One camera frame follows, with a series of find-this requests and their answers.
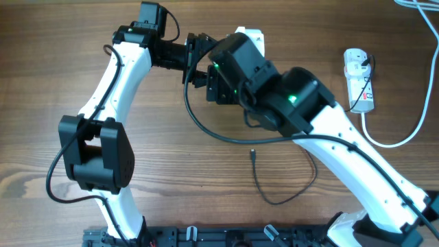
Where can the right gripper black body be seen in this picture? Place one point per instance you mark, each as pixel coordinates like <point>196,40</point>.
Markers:
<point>225,93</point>

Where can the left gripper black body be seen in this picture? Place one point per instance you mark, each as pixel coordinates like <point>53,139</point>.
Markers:
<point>191,58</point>

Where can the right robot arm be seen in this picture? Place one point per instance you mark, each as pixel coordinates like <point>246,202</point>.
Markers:
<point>303,110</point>

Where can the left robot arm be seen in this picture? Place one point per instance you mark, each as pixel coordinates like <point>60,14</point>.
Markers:
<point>94,145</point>

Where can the white USB charger plug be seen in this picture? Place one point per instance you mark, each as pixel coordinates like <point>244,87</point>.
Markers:
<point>357,69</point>

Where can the white power strip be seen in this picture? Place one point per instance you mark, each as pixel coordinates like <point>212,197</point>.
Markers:
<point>360,95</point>

